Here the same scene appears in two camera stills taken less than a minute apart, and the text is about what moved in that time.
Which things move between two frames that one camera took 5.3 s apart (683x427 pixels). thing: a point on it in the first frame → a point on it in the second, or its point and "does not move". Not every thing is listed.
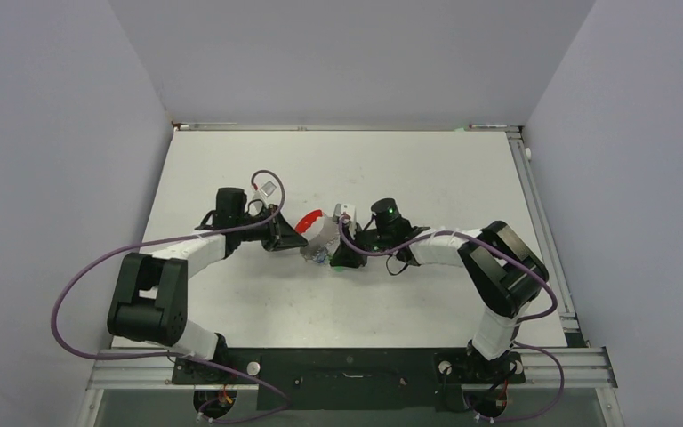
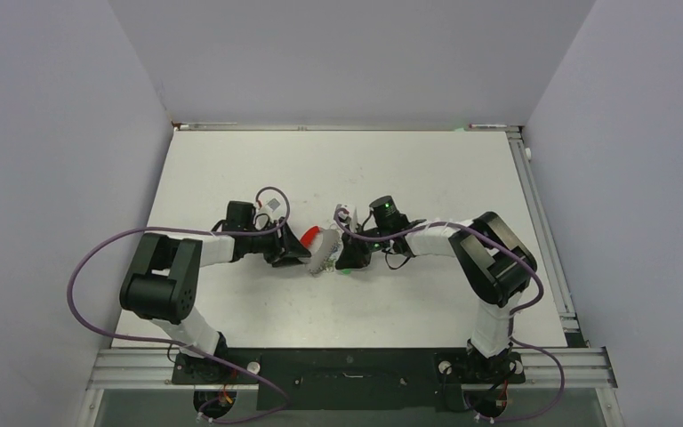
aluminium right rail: [544, 230] does not move
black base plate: [354, 379] does not move
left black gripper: [280, 235] → [285, 249]
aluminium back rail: [199, 127] does not move
